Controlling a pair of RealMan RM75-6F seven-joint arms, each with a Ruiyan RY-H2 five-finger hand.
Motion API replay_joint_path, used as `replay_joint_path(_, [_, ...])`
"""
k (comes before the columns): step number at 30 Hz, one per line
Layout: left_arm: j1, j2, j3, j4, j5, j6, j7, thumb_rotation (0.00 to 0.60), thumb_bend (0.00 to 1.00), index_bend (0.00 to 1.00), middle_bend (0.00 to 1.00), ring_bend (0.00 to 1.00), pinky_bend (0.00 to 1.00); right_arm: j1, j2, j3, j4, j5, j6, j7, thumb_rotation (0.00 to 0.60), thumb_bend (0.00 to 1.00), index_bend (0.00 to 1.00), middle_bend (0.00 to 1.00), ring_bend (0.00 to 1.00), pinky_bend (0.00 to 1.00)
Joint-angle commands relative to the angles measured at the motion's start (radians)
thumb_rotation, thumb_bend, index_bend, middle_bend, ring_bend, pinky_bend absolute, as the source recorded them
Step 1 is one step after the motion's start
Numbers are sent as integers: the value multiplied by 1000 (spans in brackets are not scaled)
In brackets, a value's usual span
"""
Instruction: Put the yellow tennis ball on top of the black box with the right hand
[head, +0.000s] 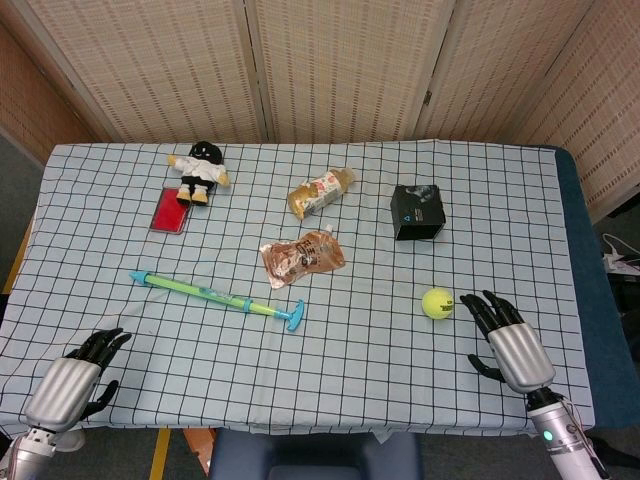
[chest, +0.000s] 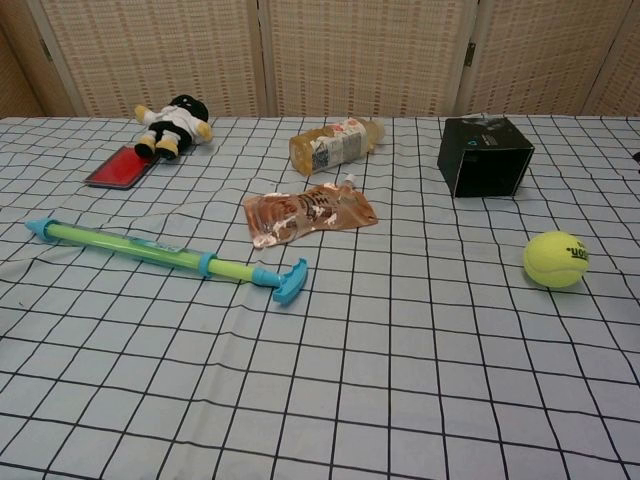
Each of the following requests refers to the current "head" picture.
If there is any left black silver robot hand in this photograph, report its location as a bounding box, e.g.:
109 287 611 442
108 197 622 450
22 327 134 434

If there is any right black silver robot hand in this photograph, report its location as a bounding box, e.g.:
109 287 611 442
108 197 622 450
458 289 557 397

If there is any yellow tennis ball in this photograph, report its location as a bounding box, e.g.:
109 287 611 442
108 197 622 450
421 287 456 320

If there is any small black cardboard box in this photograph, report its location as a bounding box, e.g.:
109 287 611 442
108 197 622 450
390 183 447 242

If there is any dark blue padded table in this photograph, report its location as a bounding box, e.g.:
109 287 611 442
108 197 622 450
542 144 640 432

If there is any orange cardboard piece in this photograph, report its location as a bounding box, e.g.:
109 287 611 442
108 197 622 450
182 428 217 474

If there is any green blue water squirter toy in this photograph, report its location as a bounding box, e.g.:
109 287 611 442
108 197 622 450
129 270 306 333

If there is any red flat phone case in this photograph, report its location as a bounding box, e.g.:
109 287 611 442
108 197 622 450
148 185 192 235

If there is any light blue checked tablecloth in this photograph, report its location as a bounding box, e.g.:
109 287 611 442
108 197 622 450
0 142 596 437

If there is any dark blue chair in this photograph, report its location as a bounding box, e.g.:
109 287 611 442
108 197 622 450
208 428 424 480

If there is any brown spouted drink pouch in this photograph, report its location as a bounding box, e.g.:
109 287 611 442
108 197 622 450
259 224 347 289

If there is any black white plush doll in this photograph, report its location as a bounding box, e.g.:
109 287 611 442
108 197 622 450
166 140 232 206

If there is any plastic tea bottle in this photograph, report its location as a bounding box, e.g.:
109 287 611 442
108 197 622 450
286 167 357 220

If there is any beige woven folding screen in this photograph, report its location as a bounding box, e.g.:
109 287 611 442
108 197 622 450
0 0 640 221

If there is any white cable bundle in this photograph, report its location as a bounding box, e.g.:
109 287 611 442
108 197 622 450
599 232 640 275

